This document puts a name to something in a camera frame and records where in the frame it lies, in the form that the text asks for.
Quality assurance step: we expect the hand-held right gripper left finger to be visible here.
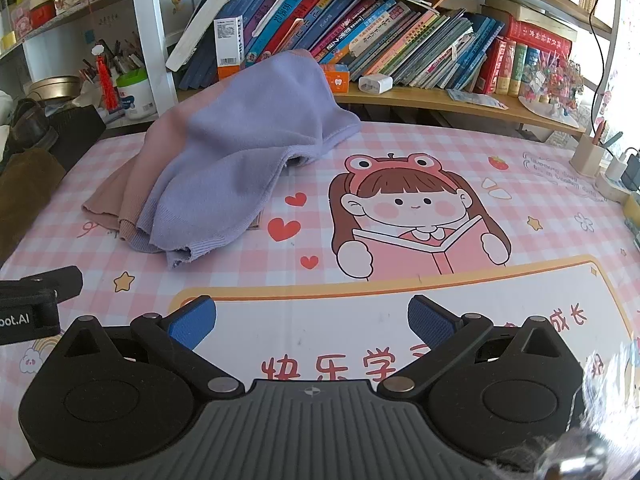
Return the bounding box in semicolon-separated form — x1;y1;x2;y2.
54;296;246;401

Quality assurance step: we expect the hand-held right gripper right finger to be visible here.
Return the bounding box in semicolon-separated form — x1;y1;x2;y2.
377;296;576;400

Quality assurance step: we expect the light purple sock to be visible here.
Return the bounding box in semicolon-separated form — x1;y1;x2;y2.
119;50;362;270

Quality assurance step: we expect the pink checkered cartoon desk mat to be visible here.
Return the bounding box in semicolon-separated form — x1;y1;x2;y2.
0;119;640;480

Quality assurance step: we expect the pink knit garment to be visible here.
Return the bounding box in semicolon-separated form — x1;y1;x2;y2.
81;49;313;243

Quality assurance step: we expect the black leather bag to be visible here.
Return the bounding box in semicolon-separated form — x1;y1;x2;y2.
0;97;107;171

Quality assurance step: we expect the gold round tin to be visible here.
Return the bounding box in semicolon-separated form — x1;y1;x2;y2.
27;76;82;103

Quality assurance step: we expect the beige pen holder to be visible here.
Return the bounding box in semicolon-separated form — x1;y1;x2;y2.
570;120;624;178

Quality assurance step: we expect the white power strip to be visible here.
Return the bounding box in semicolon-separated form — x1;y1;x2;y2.
595;147;640;206

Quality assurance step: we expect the light blue packet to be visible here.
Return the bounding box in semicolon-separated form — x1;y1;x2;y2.
446;87;509;111

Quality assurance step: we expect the white jar with green lid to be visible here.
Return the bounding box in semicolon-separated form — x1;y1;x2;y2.
116;69;151;120

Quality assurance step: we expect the red tassel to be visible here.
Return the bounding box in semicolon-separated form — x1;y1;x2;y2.
95;42;122;111

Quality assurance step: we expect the white charger plug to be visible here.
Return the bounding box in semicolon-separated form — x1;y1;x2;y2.
359;73;397;95

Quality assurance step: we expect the small orange box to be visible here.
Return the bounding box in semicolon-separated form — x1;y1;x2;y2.
319;63;351;94

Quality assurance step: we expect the bunch of pens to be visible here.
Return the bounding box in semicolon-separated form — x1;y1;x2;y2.
80;37;148;83

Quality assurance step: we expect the colourful bead ornament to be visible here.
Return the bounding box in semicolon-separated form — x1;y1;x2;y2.
517;55;587;118

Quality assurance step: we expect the tall orange and white box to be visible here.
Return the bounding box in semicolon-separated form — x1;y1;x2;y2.
214;16;247;81

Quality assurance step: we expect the row of colourful books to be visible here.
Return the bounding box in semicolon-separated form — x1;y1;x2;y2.
165;0;577;98

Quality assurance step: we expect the white and wooden bookshelf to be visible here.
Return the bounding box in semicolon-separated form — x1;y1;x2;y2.
0;0;620;138

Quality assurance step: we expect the black cable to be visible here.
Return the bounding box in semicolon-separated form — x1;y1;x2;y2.
582;0;614;128

